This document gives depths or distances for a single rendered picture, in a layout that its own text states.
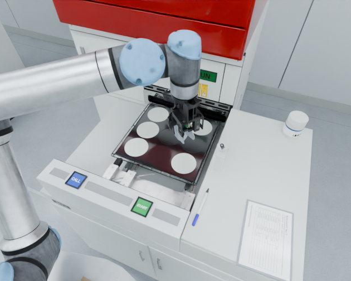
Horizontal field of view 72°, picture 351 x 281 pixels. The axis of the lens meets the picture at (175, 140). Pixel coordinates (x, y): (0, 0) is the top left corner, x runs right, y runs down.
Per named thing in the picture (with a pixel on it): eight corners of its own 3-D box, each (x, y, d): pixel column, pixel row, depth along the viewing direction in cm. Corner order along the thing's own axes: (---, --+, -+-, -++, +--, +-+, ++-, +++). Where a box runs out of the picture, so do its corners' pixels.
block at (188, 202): (186, 194, 90) (186, 190, 88) (195, 198, 89) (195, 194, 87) (178, 213, 86) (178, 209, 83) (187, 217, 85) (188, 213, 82)
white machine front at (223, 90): (92, 87, 142) (69, 17, 111) (228, 126, 121) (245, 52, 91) (89, 90, 140) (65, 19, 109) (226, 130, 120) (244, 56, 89)
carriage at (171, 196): (112, 170, 101) (111, 166, 99) (194, 201, 92) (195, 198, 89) (101, 185, 96) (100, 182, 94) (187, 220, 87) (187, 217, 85)
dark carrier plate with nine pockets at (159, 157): (152, 103, 121) (151, 102, 121) (218, 122, 113) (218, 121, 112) (115, 154, 101) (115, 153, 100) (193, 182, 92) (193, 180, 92)
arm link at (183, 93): (165, 74, 62) (192, 66, 64) (165, 89, 66) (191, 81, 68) (178, 91, 58) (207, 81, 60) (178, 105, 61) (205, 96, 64)
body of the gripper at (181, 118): (180, 139, 69) (180, 107, 60) (167, 120, 75) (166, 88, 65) (203, 130, 72) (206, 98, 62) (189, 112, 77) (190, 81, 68)
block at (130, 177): (130, 173, 96) (128, 169, 94) (137, 176, 96) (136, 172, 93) (119, 189, 92) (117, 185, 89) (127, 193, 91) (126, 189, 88)
